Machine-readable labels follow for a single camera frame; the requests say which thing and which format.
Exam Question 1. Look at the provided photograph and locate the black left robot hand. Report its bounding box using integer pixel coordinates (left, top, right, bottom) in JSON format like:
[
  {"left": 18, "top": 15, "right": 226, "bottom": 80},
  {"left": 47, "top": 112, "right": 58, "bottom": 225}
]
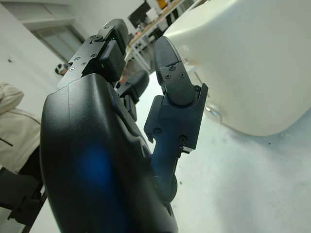
[{"left": 40, "top": 19, "right": 209, "bottom": 233}]

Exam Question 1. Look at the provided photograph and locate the white toaster lever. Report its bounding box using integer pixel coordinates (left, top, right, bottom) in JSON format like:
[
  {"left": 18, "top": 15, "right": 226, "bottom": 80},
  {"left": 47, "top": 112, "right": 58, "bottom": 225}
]
[{"left": 183, "top": 60, "right": 203, "bottom": 84}]

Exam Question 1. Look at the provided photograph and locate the white two-slot toaster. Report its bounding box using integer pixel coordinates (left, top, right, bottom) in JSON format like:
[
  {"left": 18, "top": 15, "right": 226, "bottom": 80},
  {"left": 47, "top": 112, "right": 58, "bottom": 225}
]
[{"left": 162, "top": 0, "right": 311, "bottom": 137}]

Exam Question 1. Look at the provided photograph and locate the person in beige jacket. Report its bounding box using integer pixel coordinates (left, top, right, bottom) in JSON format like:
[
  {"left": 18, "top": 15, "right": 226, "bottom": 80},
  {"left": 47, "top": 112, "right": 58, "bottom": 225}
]
[{"left": 0, "top": 81, "right": 42, "bottom": 174}]

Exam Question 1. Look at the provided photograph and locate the black monitor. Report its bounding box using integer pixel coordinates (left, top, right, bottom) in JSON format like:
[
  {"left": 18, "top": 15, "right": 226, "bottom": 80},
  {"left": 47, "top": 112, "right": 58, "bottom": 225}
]
[{"left": 127, "top": 4, "right": 149, "bottom": 28}]

